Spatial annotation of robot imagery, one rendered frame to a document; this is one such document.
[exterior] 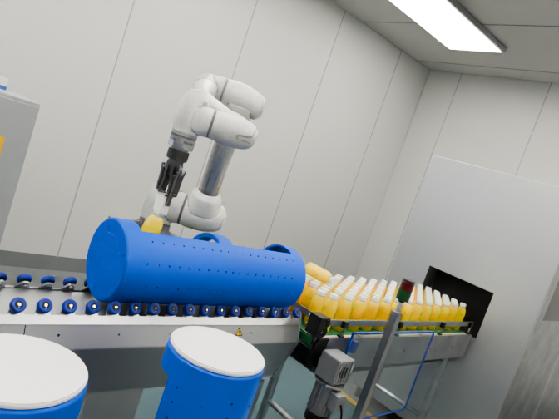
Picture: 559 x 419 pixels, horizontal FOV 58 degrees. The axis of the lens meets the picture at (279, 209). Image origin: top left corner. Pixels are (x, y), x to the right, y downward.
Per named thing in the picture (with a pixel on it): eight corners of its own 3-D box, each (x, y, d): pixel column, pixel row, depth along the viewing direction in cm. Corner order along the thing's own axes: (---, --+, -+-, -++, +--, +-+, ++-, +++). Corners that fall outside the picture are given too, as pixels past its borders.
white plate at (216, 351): (253, 336, 161) (251, 339, 161) (168, 317, 152) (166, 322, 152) (275, 381, 135) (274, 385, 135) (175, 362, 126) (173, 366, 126)
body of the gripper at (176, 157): (164, 144, 176) (156, 169, 177) (176, 149, 170) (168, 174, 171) (182, 149, 181) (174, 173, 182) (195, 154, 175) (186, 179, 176)
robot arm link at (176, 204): (140, 214, 255) (155, 173, 255) (175, 225, 259) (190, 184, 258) (137, 216, 240) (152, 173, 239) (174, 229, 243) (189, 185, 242)
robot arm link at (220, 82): (196, 71, 214) (227, 81, 217) (201, 64, 231) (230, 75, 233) (187, 99, 219) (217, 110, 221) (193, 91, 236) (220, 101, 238)
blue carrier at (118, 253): (77, 283, 180) (99, 207, 178) (254, 294, 242) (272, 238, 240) (111, 315, 160) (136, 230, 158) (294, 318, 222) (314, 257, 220)
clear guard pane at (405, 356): (319, 426, 239) (353, 333, 234) (403, 407, 295) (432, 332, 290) (319, 427, 239) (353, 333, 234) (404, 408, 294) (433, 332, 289)
